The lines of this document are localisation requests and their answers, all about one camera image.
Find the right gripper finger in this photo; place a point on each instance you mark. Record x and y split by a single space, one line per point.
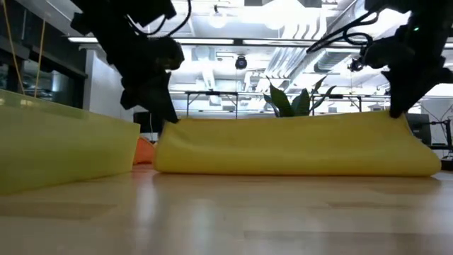
403 92

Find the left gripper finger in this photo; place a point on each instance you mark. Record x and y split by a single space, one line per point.
134 95
161 95

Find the orange microfiber towel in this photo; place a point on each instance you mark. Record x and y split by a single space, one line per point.
145 152

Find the yellow microfiber towel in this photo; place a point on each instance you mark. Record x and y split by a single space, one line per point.
283 148

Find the black computer monitor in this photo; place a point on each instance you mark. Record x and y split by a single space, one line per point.
145 122
419 129

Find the black-framed background table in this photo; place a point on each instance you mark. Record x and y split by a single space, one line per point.
212 93
336 96

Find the long ceiling light strip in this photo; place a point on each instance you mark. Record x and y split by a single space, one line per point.
205 41
83 39
279 42

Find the black equipment stand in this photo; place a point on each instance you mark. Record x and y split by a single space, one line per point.
448 138

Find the round ceiling lamp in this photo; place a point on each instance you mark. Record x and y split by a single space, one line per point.
217 19

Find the yellow translucent plastic bin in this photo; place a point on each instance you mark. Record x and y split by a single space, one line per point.
63 148

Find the potted plant in white pot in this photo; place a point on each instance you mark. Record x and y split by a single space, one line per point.
283 104

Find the black hanging camera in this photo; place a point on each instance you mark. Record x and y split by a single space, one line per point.
241 63

